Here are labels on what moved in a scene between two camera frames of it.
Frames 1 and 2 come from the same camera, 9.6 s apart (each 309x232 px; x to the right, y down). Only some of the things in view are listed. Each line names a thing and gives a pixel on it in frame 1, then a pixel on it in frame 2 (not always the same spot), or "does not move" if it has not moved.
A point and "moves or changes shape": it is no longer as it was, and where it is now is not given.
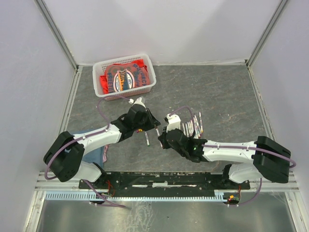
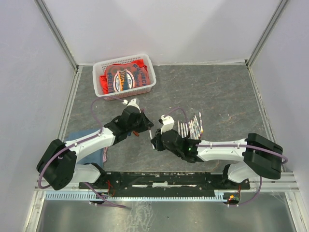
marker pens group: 197,126 does not move
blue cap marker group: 187,130 does not move
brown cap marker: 147,139 moves or changes shape
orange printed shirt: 122,77 does not move
